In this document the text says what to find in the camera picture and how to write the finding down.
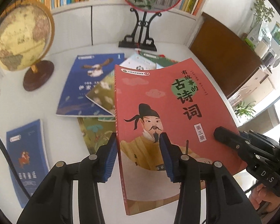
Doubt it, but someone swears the white rabbit hill book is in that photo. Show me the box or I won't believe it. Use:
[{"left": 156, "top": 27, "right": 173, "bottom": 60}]
[{"left": 120, "top": 54, "right": 156, "bottom": 70}]

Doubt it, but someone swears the green potted plant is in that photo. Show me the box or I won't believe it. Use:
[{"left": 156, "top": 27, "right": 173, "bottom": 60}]
[{"left": 251, "top": 0, "right": 275, "bottom": 29}]

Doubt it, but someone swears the green white carton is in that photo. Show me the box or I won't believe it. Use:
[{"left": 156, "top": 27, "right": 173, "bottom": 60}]
[{"left": 244, "top": 21, "right": 272, "bottom": 50}]

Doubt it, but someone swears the white bookshelf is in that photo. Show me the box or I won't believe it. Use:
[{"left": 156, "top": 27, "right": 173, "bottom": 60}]
[{"left": 50, "top": 0, "right": 205, "bottom": 46}]

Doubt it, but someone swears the antique yellow desk globe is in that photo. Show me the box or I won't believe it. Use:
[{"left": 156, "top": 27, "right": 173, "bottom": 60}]
[{"left": 0, "top": 1, "right": 55, "bottom": 91}]

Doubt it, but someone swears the dark blue fairy tale book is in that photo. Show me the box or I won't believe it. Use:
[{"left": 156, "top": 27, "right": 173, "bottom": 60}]
[{"left": 6, "top": 119, "right": 49, "bottom": 196}]

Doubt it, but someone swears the pink poetry book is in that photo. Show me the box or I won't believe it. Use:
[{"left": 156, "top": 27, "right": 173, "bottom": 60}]
[{"left": 115, "top": 59, "right": 246, "bottom": 215}]

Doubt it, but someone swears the person's right hand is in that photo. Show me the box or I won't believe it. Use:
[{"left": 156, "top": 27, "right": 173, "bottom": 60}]
[{"left": 249, "top": 183, "right": 280, "bottom": 223}]

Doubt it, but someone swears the brown wooden cabinet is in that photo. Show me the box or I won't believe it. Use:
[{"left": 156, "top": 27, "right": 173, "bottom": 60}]
[{"left": 190, "top": 13, "right": 274, "bottom": 106}]

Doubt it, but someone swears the blue eagle cover book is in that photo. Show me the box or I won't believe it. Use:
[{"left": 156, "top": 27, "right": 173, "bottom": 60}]
[{"left": 56, "top": 53, "right": 124, "bottom": 117}]

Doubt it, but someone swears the black carved fan stand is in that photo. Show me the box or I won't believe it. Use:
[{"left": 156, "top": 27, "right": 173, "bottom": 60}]
[{"left": 118, "top": 8, "right": 162, "bottom": 52}]

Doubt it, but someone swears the olive flower cover book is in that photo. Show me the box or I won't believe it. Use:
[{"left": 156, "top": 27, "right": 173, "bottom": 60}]
[{"left": 86, "top": 70, "right": 115, "bottom": 115}]

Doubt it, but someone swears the teal green leaf book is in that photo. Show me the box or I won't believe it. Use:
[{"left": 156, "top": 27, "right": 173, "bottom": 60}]
[{"left": 77, "top": 117, "right": 116, "bottom": 154}]

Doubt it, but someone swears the dark green insect book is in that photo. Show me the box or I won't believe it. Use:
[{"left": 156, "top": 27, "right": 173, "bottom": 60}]
[{"left": 138, "top": 51, "right": 178, "bottom": 69}]

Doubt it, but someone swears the white cup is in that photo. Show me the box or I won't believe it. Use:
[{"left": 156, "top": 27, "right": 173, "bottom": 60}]
[{"left": 254, "top": 38, "right": 271, "bottom": 58}]

